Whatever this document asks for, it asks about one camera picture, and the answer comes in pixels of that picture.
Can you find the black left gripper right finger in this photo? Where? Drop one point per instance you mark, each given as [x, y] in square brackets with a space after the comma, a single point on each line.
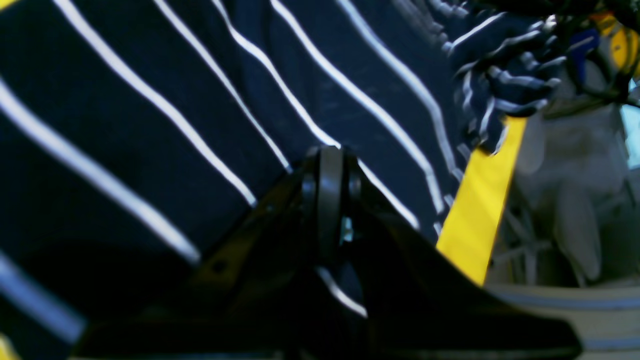
[419, 306]

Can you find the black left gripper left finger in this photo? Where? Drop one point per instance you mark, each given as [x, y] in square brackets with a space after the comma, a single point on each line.
[257, 297]

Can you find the navy white striped T-shirt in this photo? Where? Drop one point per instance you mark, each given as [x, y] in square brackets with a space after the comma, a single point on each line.
[136, 133]

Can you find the yellow table cloth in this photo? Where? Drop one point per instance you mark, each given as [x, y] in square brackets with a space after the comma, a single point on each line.
[471, 227]

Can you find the office chair base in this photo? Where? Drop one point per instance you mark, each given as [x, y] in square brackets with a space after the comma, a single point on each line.
[572, 218]

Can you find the aluminium frame rail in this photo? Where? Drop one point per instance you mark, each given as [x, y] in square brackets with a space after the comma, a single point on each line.
[607, 320]

